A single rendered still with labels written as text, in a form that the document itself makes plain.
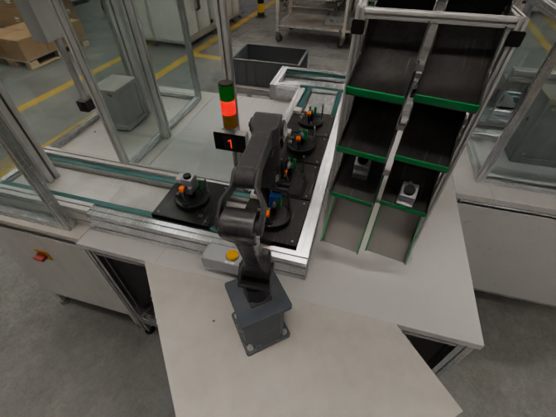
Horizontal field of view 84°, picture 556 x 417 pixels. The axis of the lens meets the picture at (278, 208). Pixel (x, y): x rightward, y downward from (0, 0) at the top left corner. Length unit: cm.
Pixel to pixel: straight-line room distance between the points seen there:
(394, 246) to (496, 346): 135
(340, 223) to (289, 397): 54
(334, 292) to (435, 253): 45
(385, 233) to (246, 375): 62
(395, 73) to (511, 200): 109
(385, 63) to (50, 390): 215
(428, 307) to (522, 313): 140
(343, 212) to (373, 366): 48
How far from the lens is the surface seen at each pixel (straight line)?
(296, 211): 120
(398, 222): 109
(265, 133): 65
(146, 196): 146
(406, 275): 124
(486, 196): 172
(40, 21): 163
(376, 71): 83
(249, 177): 54
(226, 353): 104
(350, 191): 96
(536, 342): 248
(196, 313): 111
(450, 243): 141
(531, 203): 180
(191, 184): 122
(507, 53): 90
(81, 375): 219
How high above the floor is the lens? 183
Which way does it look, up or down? 45 degrees down
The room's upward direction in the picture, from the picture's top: straight up
